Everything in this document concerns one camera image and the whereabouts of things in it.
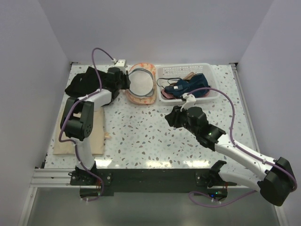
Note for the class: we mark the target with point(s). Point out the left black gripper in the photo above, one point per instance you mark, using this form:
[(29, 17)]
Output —
[(123, 80)]

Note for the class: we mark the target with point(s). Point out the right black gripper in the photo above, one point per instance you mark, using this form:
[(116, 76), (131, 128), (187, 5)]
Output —
[(172, 118)]

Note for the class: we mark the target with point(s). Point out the round white mesh laundry bag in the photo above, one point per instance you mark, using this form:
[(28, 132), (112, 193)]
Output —
[(141, 82)]

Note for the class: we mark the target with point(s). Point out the tulip print mesh laundry bag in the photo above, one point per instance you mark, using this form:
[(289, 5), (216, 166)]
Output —
[(143, 100)]

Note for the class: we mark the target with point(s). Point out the navy blue lace bra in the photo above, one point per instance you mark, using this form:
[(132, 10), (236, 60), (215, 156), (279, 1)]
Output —
[(196, 82)]

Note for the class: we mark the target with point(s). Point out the black garment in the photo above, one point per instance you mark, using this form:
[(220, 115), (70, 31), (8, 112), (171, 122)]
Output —
[(83, 84)]

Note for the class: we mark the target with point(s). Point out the white plastic basket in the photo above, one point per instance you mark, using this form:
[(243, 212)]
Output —
[(180, 71)]

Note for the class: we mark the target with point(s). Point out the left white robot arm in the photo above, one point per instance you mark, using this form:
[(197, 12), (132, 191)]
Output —
[(77, 122)]

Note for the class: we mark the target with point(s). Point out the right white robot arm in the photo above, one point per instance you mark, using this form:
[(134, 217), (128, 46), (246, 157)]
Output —
[(273, 179)]

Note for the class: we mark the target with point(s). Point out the pink beige bra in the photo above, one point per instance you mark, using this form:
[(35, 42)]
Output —
[(189, 76)]

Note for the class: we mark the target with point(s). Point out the beige folded garment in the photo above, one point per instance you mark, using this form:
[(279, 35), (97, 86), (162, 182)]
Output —
[(97, 136)]

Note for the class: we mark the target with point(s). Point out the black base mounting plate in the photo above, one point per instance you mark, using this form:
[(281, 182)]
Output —
[(107, 182)]

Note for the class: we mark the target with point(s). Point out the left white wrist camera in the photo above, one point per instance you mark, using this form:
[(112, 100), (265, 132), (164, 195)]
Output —
[(121, 64)]

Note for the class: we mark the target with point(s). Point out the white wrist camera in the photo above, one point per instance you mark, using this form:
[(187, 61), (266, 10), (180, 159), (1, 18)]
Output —
[(121, 64), (189, 100)]

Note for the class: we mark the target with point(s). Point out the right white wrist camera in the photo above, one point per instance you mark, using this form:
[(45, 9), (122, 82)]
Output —
[(189, 100)]

